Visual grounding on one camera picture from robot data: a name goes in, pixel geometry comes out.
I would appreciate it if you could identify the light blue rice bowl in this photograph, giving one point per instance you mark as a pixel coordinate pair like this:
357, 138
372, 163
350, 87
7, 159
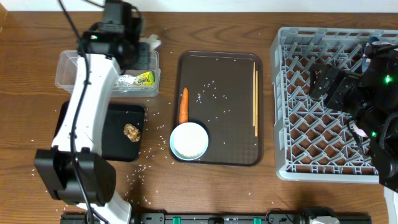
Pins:
189, 141

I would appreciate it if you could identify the grey dishwasher rack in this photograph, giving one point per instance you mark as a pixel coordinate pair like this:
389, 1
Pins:
312, 142

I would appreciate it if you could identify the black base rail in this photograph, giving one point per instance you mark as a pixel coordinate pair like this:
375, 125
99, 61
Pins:
274, 216

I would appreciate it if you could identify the clear plastic bin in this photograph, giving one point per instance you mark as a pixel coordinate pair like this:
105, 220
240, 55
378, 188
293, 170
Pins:
124, 87

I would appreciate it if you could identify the wooden chopstick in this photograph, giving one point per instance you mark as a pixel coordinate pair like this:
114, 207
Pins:
253, 92
256, 105

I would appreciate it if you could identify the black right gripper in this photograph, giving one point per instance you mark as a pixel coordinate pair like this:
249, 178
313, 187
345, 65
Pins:
346, 81

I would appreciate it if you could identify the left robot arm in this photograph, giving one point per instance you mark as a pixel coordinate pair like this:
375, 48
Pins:
73, 170

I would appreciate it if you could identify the brown serving tray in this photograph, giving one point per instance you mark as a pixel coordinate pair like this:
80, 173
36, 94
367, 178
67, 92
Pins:
220, 100

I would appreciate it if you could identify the white napkin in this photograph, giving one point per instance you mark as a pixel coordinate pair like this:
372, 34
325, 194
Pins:
153, 41

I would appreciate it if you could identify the dark blue plate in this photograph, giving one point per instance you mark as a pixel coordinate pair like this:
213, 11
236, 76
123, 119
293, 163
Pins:
367, 51

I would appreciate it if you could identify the pink cup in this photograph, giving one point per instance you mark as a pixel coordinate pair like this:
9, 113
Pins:
357, 130

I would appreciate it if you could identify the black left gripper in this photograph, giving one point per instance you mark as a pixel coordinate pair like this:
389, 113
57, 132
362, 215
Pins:
143, 60

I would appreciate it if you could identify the black plastic tray bin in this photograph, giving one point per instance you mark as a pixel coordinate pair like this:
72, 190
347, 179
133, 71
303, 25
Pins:
124, 146

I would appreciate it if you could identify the yellow green snack wrapper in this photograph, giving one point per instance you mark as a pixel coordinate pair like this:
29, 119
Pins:
144, 79

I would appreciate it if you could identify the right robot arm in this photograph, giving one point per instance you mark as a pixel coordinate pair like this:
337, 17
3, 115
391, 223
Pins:
370, 98

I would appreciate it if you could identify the brown food piece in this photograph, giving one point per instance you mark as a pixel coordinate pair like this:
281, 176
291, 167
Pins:
132, 132

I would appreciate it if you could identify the orange carrot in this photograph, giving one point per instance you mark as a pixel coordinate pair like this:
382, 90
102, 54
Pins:
183, 113

